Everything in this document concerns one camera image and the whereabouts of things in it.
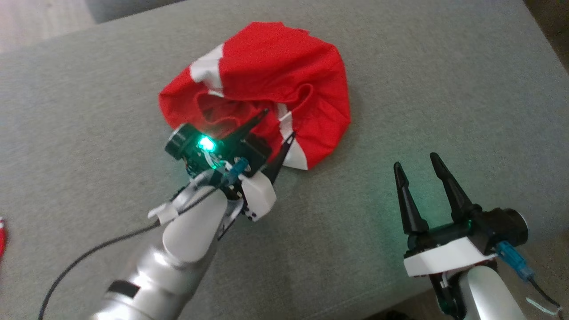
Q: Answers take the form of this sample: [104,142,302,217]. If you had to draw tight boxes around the red white-trimmed garment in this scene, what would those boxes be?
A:
[159,21,352,171]

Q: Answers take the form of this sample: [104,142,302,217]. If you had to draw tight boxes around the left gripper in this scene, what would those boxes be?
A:
[164,108,297,222]

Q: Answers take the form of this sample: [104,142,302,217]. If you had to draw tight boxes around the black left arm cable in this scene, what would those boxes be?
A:
[38,184,220,320]

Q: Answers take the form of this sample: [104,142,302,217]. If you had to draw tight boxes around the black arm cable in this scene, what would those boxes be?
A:
[525,275,565,316]
[38,184,220,320]

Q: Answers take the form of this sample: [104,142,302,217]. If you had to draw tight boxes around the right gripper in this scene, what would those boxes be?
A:
[393,152,529,278]

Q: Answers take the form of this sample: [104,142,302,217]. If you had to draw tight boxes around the blue right cable plug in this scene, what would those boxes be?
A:
[496,240,535,281]

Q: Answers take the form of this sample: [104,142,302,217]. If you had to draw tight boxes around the blue left cable plug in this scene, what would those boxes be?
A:
[222,158,249,185]

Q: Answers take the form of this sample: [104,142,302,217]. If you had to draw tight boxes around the blue cable plug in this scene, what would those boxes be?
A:
[222,158,249,185]
[496,240,535,281]

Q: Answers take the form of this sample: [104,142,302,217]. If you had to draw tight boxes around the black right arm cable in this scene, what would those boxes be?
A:
[525,275,565,316]

